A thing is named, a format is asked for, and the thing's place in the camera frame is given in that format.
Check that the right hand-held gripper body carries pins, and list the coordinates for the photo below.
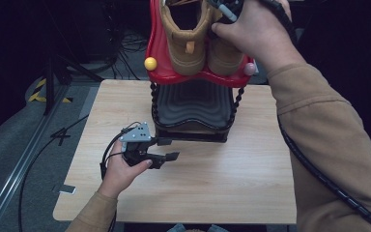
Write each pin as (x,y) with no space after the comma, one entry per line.
(227,9)

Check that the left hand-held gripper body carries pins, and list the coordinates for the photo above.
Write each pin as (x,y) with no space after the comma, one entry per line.
(136,135)

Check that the red and black shoe rack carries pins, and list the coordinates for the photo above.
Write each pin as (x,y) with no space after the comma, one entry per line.
(193,106)

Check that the tan suede lace-up boot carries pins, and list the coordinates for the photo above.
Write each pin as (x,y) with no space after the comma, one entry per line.
(186,48)
(225,58)

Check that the person's left hand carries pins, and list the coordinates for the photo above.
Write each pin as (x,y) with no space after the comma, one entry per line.
(120,175)

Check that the person's right hand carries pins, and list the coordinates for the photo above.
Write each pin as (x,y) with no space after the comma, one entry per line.
(264,32)

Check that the person's blue jeans legs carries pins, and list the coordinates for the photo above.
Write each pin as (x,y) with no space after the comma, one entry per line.
(177,228)

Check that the black metal stand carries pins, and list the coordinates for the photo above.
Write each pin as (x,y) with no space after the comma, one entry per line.
(50,87)

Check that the yellow and black floor tape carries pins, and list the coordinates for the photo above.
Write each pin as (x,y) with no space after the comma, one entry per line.
(36,96)

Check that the metal floor rail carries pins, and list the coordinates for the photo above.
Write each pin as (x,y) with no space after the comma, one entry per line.
(16,170)

